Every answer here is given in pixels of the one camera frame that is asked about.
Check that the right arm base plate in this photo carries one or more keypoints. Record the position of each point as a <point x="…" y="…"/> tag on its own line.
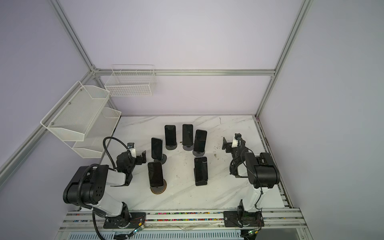
<point x="244" y="219"/>

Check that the lower white mesh shelf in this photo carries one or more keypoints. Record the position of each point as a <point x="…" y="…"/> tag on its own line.
<point x="92" y="146"/>

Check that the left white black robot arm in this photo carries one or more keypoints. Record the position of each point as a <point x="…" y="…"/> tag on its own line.
<point x="87" y="188"/>

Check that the white mesh shelf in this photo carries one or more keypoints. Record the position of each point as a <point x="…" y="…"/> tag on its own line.
<point x="72" y="118"/>
<point x="92" y="146"/>

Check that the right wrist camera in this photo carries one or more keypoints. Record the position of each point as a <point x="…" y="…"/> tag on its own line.
<point x="235" y="143"/>

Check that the black round stand left middle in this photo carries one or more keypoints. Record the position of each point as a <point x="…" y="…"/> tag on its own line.
<point x="162" y="160"/>

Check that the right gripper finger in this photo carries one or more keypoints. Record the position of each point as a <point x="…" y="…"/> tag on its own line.
<point x="226" y="145"/>
<point x="238" y="137"/>

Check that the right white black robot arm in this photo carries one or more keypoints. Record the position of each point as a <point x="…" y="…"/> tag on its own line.
<point x="260" y="170"/>

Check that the grey round stand back right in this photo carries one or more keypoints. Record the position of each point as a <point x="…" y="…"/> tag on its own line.
<point x="198" y="154"/>

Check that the white wire basket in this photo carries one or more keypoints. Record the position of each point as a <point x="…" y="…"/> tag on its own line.
<point x="132" y="81"/>

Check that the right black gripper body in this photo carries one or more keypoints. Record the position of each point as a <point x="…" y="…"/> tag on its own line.
<point x="228" y="145"/>

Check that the aluminium mounting rail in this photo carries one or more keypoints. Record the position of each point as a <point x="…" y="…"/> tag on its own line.
<point x="191" y="220"/>

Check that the black folding stand front right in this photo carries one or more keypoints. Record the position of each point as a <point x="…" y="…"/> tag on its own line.
<point x="201" y="178"/>

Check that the upper white mesh shelf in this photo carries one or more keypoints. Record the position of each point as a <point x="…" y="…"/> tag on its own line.
<point x="72" y="118"/>

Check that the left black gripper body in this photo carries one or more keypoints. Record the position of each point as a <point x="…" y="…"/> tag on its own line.
<point x="139" y="157"/>

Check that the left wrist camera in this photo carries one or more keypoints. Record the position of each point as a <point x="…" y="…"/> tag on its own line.
<point x="132" y="149"/>

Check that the aluminium frame back bar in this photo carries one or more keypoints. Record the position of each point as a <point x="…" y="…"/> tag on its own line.
<point x="185" y="72"/>

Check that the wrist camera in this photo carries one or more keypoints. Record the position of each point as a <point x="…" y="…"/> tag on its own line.
<point x="235" y="143"/>
<point x="132" y="149"/>

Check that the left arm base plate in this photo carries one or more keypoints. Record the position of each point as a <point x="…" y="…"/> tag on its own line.
<point x="133" y="221"/>

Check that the wooden base phone stand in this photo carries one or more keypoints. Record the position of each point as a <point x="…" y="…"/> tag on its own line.
<point x="159" y="190"/>

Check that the black stand back left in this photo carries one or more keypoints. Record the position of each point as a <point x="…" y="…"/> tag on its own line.
<point x="171" y="147"/>

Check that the grey stand back centre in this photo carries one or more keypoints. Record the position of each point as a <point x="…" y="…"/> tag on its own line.
<point x="187" y="148"/>

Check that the black phone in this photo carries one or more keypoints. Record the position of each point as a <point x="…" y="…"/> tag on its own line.
<point x="201" y="164"/>
<point x="157" y="149"/>
<point x="170" y="135"/>
<point x="188" y="135"/>
<point x="155" y="172"/>
<point x="200" y="141"/>

